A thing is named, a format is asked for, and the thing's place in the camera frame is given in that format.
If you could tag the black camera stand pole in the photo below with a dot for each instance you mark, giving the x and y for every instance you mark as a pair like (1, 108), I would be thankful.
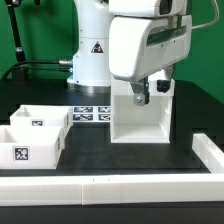
(18, 72)

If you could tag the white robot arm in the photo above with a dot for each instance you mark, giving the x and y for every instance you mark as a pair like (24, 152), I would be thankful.
(90, 64)

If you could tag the white front barrier wall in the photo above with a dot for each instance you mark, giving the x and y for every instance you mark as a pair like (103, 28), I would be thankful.
(118, 189)

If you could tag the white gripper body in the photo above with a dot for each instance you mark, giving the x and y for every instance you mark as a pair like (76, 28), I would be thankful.
(146, 36)

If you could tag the white drawer cabinet frame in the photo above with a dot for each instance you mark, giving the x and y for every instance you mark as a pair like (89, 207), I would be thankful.
(130, 123)

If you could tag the white right barrier wall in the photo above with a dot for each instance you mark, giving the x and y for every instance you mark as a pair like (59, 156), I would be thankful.
(209, 153)

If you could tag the white barrier wall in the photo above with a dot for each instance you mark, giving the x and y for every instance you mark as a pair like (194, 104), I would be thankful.
(209, 153)
(118, 189)

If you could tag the white drawer box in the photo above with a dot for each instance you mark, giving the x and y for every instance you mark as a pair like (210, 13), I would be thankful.
(43, 115)
(37, 147)

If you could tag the white front drawer box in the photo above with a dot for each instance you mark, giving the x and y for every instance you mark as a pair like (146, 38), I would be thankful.
(37, 147)

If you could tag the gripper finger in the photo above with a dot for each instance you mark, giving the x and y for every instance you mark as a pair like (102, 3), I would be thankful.
(141, 93)
(164, 81)

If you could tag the white marker tag plate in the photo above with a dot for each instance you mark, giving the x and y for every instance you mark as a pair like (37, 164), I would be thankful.
(91, 114)

